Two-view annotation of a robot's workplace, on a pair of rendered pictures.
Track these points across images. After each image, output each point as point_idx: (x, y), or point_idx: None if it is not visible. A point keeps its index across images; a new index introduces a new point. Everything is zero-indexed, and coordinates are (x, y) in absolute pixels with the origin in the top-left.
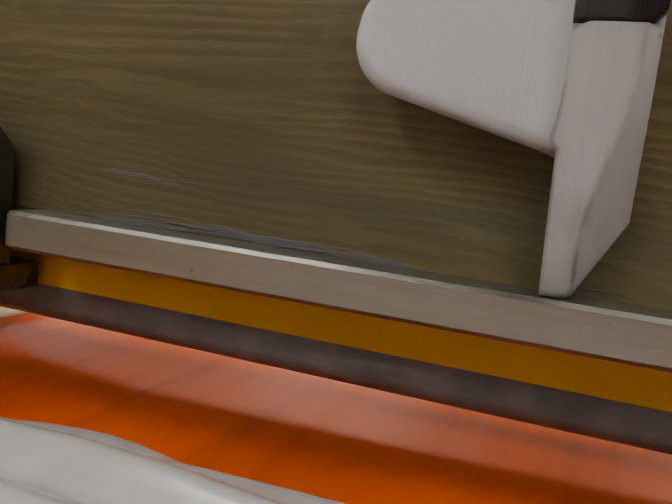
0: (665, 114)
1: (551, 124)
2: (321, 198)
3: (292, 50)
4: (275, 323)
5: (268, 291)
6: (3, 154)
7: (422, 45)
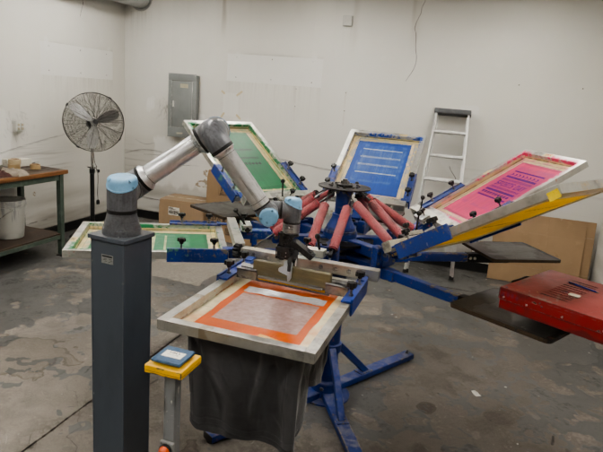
0: (292, 273)
1: (286, 274)
2: (276, 275)
3: (275, 267)
4: (274, 282)
5: (274, 281)
6: (257, 272)
7: (281, 270)
